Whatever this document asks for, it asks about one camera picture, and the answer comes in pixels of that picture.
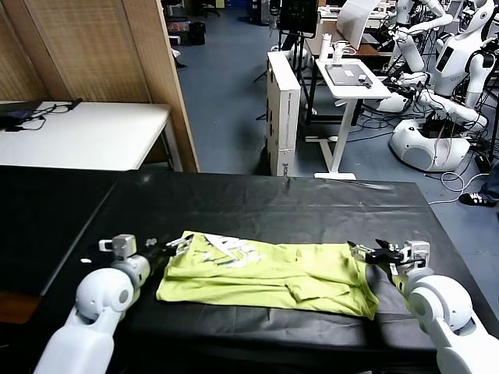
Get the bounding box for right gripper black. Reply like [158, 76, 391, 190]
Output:
[346, 238, 406, 266]

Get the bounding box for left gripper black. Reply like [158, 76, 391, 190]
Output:
[144, 235, 194, 261]

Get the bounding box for black white-striped shoe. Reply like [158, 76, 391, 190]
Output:
[458, 192, 498, 209]

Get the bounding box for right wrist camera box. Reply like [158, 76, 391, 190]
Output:
[397, 240, 431, 270]

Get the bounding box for smaller black covered table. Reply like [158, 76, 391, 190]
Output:
[0, 165, 133, 297]

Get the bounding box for yellow-green t-shirt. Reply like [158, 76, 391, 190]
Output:
[155, 230, 381, 321]

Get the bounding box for blue jeans leg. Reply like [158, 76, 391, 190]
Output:
[481, 159, 499, 203]

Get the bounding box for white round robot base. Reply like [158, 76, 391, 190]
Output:
[388, 118, 472, 172]

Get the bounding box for brown wooden desk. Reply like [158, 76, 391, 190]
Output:
[303, 21, 393, 59]

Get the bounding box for white humanoid robot black straps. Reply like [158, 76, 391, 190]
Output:
[419, 0, 499, 129]

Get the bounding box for white cup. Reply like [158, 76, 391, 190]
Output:
[331, 41, 349, 63]

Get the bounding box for dark laptop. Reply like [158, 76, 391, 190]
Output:
[0, 101, 40, 122]

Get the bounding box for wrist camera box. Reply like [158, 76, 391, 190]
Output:
[98, 234, 137, 259]
[397, 240, 431, 270]

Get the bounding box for white standing desk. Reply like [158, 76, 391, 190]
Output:
[305, 58, 393, 181]

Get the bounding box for grey closed laptop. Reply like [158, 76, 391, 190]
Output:
[324, 64, 373, 86]

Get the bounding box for white rectangular table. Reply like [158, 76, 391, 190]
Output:
[0, 101, 183, 172]

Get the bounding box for white curved panel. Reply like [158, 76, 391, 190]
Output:
[337, 0, 377, 51]

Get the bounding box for tall white cardboard box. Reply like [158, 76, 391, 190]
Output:
[266, 51, 302, 177]

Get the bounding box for white bottle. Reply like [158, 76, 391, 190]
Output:
[318, 33, 332, 62]

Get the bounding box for black cable with adapter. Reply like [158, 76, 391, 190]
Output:
[0, 98, 83, 132]

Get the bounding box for black monitor on stand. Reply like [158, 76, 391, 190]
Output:
[279, 0, 317, 33]

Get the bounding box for white floor cable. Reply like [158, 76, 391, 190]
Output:
[426, 171, 490, 206]

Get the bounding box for large black table cover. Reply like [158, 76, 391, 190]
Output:
[38, 171, 499, 351]

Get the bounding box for black tripod stand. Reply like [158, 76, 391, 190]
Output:
[253, 30, 313, 122]

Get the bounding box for black bin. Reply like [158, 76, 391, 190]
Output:
[189, 22, 207, 46]

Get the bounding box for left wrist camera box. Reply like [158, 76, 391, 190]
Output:
[98, 234, 137, 259]

